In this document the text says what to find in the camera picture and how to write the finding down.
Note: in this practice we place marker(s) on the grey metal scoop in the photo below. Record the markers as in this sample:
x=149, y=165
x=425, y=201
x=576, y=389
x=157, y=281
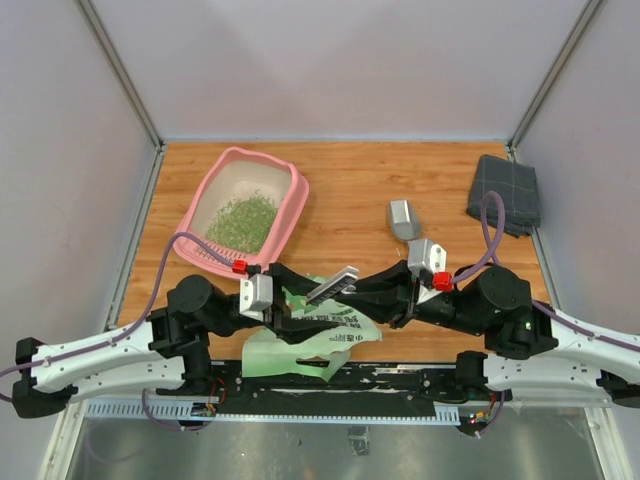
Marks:
x=404, y=221

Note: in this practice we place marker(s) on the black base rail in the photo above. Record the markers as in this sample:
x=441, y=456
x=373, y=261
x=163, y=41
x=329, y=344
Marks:
x=356, y=384

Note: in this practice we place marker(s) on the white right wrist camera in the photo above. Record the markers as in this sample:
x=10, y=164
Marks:
x=427, y=262

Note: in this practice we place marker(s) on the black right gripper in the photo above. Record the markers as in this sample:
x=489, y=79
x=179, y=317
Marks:
x=386, y=295

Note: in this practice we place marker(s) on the white plastic bag clip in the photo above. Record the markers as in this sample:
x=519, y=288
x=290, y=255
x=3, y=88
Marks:
x=337, y=284

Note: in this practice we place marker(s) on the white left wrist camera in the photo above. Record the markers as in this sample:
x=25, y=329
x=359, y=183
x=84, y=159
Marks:
x=256, y=290

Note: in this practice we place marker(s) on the grey slotted cable duct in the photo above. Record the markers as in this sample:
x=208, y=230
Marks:
x=402, y=412

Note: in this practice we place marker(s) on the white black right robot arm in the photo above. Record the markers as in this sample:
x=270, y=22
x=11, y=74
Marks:
x=527, y=344

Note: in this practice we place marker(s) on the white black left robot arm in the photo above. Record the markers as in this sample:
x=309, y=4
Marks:
x=166, y=350

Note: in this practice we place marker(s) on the green cat litter bag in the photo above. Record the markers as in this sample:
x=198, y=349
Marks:
x=322, y=355

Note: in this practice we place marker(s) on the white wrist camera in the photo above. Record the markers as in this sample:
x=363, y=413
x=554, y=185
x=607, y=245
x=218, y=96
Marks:
x=256, y=290
x=427, y=262

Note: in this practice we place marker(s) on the pink litter box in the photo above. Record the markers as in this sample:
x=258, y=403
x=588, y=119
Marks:
x=237, y=174

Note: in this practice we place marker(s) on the green cat litter pellets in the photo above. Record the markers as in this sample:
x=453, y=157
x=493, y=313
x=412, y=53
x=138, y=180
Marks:
x=243, y=225

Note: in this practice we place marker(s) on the folded dark grey cloth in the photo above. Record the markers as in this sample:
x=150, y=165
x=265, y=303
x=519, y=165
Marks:
x=516, y=184

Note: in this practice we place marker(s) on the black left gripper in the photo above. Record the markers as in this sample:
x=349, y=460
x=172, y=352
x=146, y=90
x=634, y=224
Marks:
x=279, y=318

